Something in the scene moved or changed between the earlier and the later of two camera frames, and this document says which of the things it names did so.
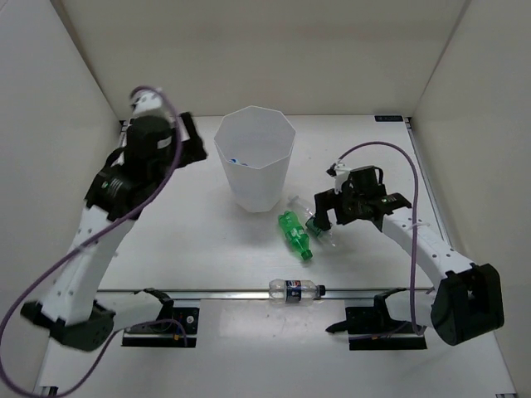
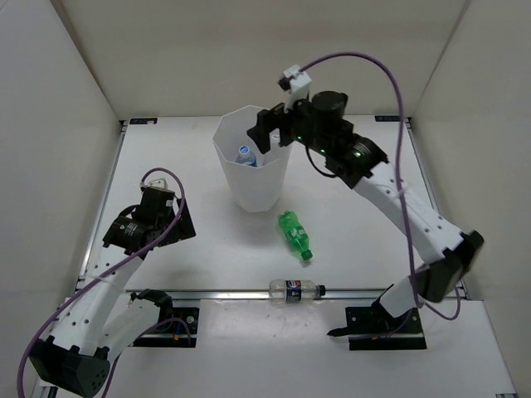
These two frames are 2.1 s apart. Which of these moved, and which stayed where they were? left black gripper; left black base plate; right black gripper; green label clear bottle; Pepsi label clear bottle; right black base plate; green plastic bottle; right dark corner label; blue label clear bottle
Moved: blue label clear bottle; green label clear bottle; left black gripper; right black gripper
Stayed: right black base plate; Pepsi label clear bottle; green plastic bottle; left black base plate; right dark corner label
